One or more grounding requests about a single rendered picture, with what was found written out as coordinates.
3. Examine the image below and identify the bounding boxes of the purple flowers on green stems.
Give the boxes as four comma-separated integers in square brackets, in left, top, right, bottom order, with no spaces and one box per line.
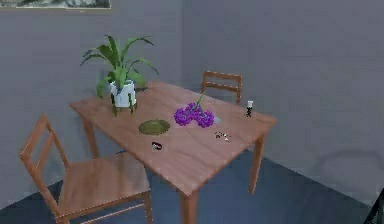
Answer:
[173,92,215,129]

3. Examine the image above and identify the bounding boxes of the small brown and white object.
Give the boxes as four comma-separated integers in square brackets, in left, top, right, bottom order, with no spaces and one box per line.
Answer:
[214,131,231,143]

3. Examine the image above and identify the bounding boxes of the olive green round plate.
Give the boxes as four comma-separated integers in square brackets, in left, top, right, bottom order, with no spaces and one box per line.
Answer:
[138,119,171,136]

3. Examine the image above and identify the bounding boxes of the brown wooden chair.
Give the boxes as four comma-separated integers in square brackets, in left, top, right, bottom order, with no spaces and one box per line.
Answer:
[19,113,154,224]
[200,70,243,106]

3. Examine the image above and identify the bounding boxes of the brown wooden table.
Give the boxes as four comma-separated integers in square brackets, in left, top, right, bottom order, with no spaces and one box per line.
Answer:
[69,80,278,224]

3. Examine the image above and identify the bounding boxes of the green plant in white pot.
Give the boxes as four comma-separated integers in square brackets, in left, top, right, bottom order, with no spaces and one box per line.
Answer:
[79,34,160,117]

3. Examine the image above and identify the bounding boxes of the framed wall picture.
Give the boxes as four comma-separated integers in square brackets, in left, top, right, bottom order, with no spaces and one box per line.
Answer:
[0,0,112,10]

